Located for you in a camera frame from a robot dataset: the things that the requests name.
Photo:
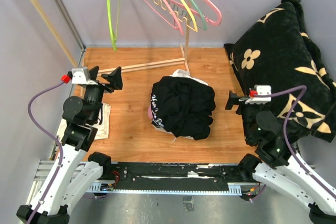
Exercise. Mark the pink t shirt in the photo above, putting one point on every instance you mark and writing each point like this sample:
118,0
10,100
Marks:
150,115

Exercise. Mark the black floral plush blanket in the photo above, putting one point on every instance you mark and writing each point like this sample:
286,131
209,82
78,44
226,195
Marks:
277,51

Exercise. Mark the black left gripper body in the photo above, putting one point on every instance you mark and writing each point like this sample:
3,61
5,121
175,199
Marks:
101,85

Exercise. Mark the white perforated plastic basket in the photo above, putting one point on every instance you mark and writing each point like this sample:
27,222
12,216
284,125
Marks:
164,131

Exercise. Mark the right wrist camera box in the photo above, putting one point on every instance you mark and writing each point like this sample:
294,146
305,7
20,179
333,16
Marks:
259,94

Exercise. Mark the folded cream cloth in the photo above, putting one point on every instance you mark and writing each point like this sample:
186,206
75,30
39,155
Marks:
102,126

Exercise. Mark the black t shirt with print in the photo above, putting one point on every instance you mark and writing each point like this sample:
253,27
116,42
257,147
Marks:
190,109

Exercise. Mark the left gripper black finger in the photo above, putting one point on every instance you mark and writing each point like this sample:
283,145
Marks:
114,79
94,72

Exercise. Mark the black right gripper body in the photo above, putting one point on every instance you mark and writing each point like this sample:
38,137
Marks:
243,107

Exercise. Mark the wooden clothes rack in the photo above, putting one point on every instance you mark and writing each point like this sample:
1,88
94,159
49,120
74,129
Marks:
131,68

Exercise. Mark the pink hanger with metal hook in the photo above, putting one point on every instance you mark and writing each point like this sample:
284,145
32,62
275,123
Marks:
155,1

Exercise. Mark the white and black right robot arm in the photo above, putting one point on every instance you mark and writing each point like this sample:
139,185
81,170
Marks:
276,164

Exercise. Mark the pink plastic hanger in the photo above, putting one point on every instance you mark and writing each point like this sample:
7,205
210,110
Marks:
188,11

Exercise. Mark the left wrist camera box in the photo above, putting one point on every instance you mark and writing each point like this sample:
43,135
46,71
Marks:
79,76

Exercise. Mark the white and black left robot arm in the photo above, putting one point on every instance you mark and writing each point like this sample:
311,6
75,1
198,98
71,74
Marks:
62,189

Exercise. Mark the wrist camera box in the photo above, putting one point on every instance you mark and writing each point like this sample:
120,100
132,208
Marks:
259,94
79,76

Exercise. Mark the white t shirt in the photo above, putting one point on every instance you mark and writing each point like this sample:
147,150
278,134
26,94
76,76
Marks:
185,74

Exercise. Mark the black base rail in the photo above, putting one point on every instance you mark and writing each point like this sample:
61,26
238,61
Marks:
174,176

